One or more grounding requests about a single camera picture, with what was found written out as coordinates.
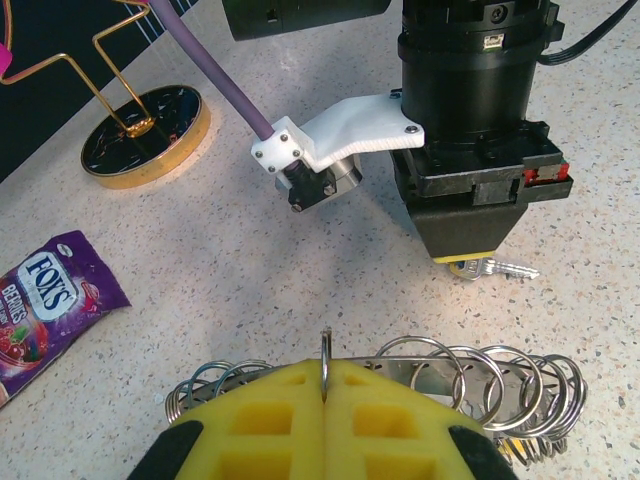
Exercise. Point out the silver key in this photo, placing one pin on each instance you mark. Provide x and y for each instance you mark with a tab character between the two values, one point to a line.
510	270

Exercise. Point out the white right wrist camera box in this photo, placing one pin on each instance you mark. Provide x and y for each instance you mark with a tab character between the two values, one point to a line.
360	125

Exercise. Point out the purple candy bag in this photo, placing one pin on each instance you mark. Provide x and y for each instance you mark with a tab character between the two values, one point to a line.
55	310

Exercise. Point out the pink plastic goblet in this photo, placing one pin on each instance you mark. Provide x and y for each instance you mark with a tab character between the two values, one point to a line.
4	59

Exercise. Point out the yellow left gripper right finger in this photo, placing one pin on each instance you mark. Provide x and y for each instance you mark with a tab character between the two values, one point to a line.
395	430

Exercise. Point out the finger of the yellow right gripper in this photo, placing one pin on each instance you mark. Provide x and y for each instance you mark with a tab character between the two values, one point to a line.
465	230

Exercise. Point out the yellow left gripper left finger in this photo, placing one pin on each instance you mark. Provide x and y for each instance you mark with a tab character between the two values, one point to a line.
260	430

